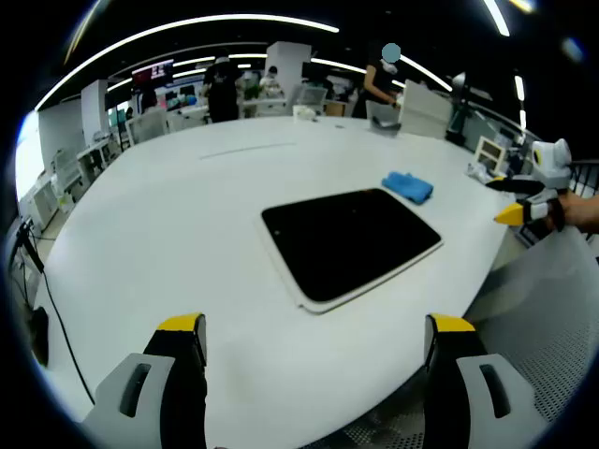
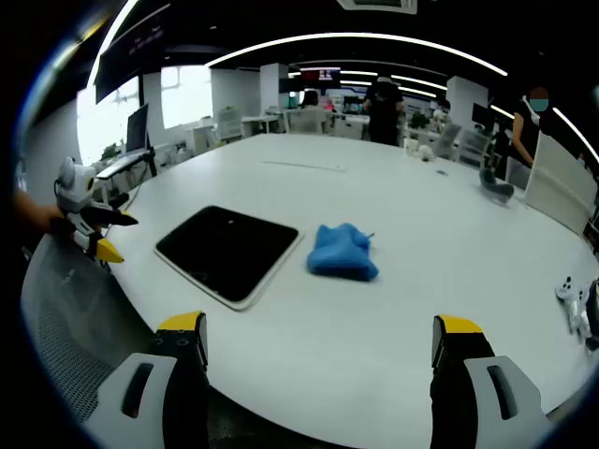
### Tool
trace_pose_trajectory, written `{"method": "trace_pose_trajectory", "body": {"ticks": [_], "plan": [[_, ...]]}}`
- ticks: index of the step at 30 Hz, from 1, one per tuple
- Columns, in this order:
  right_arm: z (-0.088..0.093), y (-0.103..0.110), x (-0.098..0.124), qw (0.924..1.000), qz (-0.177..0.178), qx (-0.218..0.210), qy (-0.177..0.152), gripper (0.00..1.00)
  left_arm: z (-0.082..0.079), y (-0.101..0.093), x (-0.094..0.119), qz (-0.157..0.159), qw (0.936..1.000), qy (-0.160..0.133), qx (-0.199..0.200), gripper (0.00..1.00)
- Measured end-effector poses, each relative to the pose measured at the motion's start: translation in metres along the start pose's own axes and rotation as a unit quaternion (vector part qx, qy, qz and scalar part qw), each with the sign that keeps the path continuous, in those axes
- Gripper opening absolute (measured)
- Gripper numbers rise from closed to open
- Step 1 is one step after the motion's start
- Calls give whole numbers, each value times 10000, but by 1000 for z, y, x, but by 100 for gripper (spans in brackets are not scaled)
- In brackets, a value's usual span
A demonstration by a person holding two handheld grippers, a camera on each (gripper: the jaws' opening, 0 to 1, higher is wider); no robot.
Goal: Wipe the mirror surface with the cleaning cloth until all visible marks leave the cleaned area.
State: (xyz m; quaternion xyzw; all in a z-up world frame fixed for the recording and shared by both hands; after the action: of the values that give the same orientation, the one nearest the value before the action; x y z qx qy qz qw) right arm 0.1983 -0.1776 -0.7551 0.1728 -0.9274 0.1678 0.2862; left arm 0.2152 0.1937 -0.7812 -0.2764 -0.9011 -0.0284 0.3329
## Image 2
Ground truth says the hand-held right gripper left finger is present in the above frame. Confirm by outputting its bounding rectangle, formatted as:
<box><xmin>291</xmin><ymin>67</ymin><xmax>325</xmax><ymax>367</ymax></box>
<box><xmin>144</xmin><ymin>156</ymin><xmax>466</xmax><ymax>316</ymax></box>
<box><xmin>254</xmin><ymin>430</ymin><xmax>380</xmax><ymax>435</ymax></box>
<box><xmin>81</xmin><ymin>310</ymin><xmax>211</xmax><ymax>449</ymax></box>

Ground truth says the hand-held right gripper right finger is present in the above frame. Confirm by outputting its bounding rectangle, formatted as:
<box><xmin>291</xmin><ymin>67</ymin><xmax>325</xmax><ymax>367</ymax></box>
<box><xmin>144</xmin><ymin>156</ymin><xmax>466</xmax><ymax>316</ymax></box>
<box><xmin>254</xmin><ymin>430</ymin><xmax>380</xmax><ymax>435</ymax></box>
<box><xmin>429</xmin><ymin>313</ymin><xmax>558</xmax><ymax>449</ymax></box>

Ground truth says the black mirror with white frame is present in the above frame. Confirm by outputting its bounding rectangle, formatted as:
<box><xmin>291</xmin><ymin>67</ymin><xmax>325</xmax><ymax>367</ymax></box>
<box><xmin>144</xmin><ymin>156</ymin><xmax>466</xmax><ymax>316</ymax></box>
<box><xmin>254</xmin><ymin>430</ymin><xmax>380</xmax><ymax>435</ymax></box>
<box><xmin>153</xmin><ymin>204</ymin><xmax>305</xmax><ymax>312</ymax></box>

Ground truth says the blue cleaning cloth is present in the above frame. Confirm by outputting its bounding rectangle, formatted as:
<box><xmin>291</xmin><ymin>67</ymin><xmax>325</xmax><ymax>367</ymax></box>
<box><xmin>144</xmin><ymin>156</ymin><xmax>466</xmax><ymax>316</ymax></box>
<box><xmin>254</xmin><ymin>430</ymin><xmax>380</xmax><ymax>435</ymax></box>
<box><xmin>305</xmin><ymin>222</ymin><xmax>381</xmax><ymax>283</ymax></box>

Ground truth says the side desk with black legs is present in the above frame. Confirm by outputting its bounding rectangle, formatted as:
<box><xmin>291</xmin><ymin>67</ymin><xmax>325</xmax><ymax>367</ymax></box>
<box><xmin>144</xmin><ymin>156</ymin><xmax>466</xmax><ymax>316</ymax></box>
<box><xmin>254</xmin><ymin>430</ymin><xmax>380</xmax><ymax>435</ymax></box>
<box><xmin>93</xmin><ymin>147</ymin><xmax>160</xmax><ymax>188</ymax></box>

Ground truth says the grey mesh office chair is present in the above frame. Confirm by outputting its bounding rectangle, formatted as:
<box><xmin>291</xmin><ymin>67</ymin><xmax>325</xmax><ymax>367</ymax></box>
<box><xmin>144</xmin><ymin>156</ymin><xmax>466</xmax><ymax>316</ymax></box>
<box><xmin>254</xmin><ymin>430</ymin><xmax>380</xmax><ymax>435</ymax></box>
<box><xmin>19</xmin><ymin>232</ymin><xmax>212</xmax><ymax>449</ymax></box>

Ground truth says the black computer monitor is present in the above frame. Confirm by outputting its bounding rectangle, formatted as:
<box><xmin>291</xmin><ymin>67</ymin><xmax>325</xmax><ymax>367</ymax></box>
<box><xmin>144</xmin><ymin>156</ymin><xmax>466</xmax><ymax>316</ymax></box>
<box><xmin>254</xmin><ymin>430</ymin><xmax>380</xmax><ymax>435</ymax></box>
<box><xmin>124</xmin><ymin>103</ymin><xmax>152</xmax><ymax>153</ymax></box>

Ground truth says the small white device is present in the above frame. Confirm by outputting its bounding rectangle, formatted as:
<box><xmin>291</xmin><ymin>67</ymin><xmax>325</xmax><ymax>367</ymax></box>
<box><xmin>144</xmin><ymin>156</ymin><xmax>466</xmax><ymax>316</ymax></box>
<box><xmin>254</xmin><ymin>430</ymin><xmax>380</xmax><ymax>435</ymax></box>
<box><xmin>554</xmin><ymin>275</ymin><xmax>592</xmax><ymax>340</ymax></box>

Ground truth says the white partition panel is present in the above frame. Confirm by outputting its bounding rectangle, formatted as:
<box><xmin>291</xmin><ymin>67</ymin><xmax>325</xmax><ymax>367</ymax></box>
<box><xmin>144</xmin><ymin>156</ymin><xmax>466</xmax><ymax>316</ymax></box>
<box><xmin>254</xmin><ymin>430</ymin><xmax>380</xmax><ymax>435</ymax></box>
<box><xmin>522</xmin><ymin>130</ymin><xmax>599</xmax><ymax>238</ymax></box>

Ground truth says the curved ceiling light strip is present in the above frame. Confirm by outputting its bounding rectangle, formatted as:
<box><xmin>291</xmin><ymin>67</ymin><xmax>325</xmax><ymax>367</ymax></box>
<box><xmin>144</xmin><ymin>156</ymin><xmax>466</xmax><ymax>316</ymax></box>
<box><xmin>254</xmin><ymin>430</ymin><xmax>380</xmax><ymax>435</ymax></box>
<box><xmin>205</xmin><ymin>31</ymin><xmax>509</xmax><ymax>79</ymax></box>

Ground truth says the table cable slot cover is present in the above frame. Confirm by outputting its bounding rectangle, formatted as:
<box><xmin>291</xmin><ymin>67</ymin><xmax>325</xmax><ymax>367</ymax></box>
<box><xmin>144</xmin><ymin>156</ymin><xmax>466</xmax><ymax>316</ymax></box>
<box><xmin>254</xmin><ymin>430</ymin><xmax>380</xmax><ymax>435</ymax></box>
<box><xmin>262</xmin><ymin>159</ymin><xmax>349</xmax><ymax>173</ymax></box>

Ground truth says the red wall screen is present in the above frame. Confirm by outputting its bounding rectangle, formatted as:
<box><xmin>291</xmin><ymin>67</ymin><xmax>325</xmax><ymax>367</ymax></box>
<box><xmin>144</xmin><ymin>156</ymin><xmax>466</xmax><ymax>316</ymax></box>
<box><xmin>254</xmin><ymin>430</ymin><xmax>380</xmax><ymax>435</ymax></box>
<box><xmin>299</xmin><ymin>66</ymin><xmax>342</xmax><ymax>81</ymax></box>

